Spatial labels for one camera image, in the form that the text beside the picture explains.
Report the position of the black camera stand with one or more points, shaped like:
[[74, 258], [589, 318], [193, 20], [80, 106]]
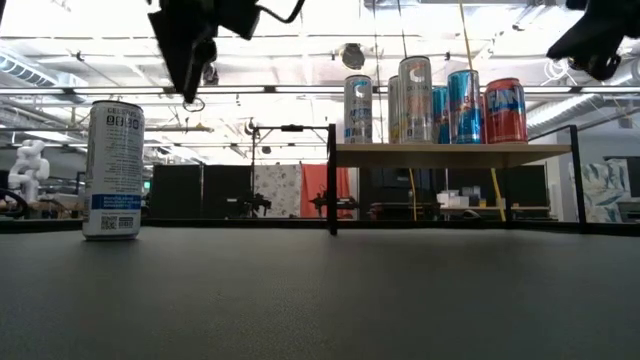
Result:
[[292, 128]]

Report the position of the leaf patterned cloth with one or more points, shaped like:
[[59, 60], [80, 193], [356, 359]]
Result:
[[607, 190]]

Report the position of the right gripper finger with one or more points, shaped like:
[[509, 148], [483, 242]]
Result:
[[582, 42], [600, 67]]

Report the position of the black background robot arm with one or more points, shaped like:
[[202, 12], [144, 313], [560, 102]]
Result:
[[255, 204], [340, 202]]

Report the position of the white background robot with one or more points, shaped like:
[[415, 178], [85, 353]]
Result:
[[29, 170]]

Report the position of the wooden shelf black frame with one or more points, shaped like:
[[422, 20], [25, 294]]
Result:
[[450, 155]]

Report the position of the white Celsius can yellow band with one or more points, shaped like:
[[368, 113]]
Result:
[[393, 115]]

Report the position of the long ceiling light fixture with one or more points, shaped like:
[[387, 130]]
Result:
[[300, 90]]

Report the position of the white Celsius can blue band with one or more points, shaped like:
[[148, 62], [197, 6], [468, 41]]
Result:
[[113, 170]]

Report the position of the black table mat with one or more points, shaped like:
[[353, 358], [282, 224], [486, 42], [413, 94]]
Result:
[[300, 310]]

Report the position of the white-lidded slim can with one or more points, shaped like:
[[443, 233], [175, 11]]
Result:
[[465, 115]]

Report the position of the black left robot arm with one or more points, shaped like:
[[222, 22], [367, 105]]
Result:
[[2, 7]]

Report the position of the orange cloth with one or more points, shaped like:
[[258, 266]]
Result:
[[314, 180]]

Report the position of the silver Celsius Arctic Vibe can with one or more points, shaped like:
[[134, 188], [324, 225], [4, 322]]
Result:
[[357, 115]]

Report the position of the black aluminium table frame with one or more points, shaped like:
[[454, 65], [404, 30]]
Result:
[[230, 223]]

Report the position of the white storage boxes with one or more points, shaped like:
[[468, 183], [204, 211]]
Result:
[[455, 200]]

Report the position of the black partition panel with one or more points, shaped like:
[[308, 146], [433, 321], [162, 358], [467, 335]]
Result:
[[225, 190], [175, 190]]

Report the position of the floral patterned cloth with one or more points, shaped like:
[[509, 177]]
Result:
[[280, 187]]

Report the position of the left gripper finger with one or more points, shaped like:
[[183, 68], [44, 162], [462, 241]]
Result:
[[187, 60]]

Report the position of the grey slim beverage can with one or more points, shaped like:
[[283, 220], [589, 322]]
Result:
[[415, 105]]

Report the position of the blue soda can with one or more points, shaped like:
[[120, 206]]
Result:
[[440, 117]]

